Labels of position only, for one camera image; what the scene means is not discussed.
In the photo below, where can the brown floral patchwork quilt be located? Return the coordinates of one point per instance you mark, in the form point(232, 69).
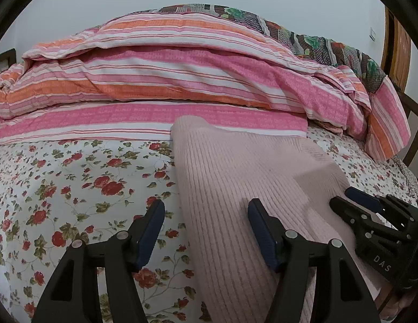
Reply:
point(289, 33)

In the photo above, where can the pink orange striped pillow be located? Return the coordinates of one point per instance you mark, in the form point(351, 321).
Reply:
point(385, 121)

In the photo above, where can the white wall switch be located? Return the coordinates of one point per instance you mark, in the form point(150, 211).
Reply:
point(373, 33)

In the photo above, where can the pink orange striped duvet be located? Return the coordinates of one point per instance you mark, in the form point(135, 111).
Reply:
point(178, 74)

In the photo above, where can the pink ribbed knit sweater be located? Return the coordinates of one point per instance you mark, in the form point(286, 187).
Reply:
point(229, 181)

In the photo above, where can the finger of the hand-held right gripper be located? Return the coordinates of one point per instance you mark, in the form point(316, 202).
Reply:
point(350, 212)
point(362, 197)

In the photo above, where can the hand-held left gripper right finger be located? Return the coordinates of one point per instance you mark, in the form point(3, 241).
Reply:
point(263, 235)

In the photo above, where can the wooden door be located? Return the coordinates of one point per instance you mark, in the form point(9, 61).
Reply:
point(396, 50)

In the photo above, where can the dark bed headboard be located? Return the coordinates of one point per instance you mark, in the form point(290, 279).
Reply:
point(3, 60)

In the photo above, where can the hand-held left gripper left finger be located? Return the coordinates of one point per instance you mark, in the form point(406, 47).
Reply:
point(150, 235)

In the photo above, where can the white floral bed sheet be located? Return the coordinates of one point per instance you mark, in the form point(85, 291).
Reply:
point(77, 188)

